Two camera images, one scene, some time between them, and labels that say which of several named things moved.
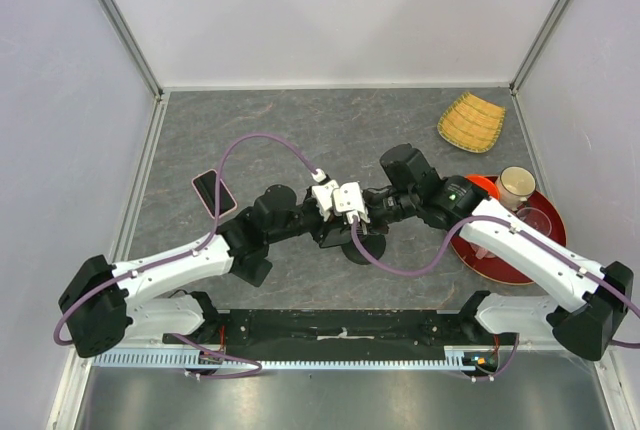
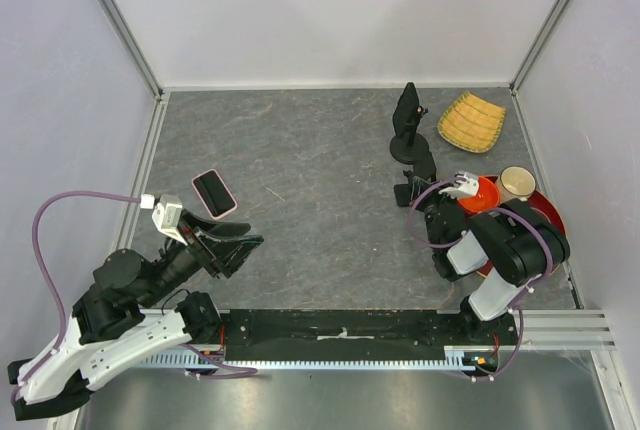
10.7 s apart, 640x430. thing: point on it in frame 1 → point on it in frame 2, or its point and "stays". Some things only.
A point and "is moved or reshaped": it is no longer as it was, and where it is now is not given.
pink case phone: x=205 y=185 stays
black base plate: x=339 y=334 stays
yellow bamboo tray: x=472 y=123 stays
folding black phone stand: x=249 y=262 is moved or reshaped
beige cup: x=515 y=184 stays
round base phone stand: x=374 y=243 → x=409 y=148
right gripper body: x=382 y=207 → x=428 y=203
